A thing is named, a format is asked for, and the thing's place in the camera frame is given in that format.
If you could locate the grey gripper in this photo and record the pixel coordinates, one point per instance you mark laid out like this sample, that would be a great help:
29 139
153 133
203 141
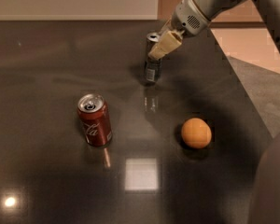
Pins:
187 19

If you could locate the silver redbull can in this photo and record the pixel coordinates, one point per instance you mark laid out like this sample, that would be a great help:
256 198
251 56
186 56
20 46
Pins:
152 68

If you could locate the red coke can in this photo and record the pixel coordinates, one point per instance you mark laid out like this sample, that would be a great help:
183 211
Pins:
93 112

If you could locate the orange fruit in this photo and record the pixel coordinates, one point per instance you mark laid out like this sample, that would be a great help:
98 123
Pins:
196 133

